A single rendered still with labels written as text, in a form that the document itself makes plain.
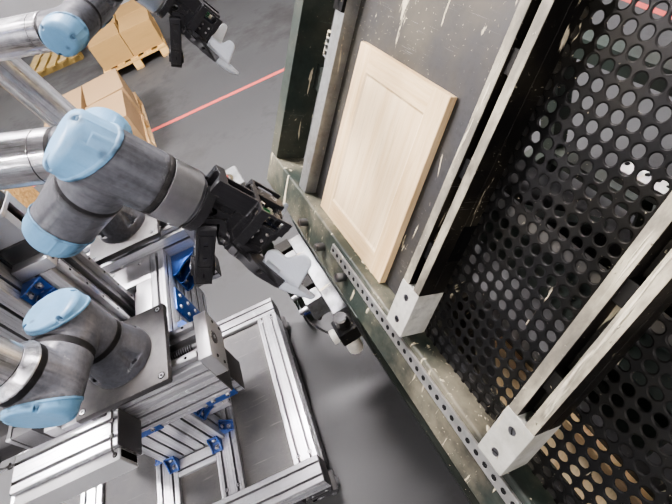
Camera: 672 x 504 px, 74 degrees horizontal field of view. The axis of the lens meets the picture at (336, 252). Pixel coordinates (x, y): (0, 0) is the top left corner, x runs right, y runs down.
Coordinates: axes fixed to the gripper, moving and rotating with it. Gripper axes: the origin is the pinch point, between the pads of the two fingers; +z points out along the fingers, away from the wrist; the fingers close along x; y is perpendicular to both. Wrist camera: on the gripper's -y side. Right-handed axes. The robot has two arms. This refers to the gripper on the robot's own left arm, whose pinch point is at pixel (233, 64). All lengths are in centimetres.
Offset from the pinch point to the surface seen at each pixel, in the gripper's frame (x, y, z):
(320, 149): -0.4, -4.7, 35.5
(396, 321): -62, -10, 41
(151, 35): 430, -129, 60
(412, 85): -30.0, 26.9, 22.5
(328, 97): 0.9, 8.6, 26.7
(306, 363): -6, -90, 105
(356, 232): -30, -9, 43
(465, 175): -59, 23, 23
